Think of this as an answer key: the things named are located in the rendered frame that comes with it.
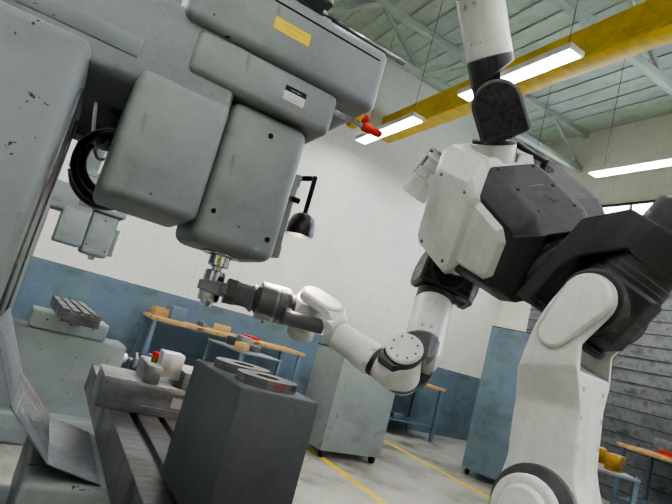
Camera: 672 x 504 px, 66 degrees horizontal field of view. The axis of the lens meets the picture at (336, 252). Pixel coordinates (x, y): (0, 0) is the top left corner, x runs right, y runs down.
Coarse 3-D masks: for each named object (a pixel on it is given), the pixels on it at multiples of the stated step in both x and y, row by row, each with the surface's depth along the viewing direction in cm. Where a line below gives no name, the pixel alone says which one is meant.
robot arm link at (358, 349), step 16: (336, 336) 115; (352, 336) 114; (352, 352) 112; (368, 352) 110; (384, 352) 108; (368, 368) 110; (384, 368) 108; (400, 368) 106; (416, 368) 107; (384, 384) 110; (400, 384) 110; (416, 384) 112
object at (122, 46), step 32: (0, 0) 90; (32, 0) 92; (64, 0) 95; (96, 0) 98; (128, 0) 100; (160, 0) 103; (96, 32) 97; (128, 32) 100; (160, 32) 103; (192, 32) 106; (96, 64) 98; (128, 64) 100; (160, 64) 103; (96, 96) 114; (128, 96) 108; (224, 96) 109
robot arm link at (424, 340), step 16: (416, 304) 120; (432, 304) 118; (448, 304) 120; (416, 320) 115; (432, 320) 115; (448, 320) 118; (400, 336) 109; (416, 336) 110; (432, 336) 109; (400, 352) 106; (416, 352) 106; (432, 352) 107; (432, 368) 113
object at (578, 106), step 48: (336, 0) 809; (384, 0) 776; (432, 0) 750; (528, 0) 700; (576, 0) 589; (624, 0) 656; (432, 48) 861; (528, 48) 795; (528, 96) 917; (576, 96) 888; (624, 96) 849
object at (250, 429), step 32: (192, 384) 83; (224, 384) 72; (256, 384) 71; (288, 384) 73; (192, 416) 78; (224, 416) 68; (256, 416) 68; (288, 416) 70; (192, 448) 74; (224, 448) 66; (256, 448) 68; (288, 448) 70; (192, 480) 71; (224, 480) 66; (256, 480) 68; (288, 480) 70
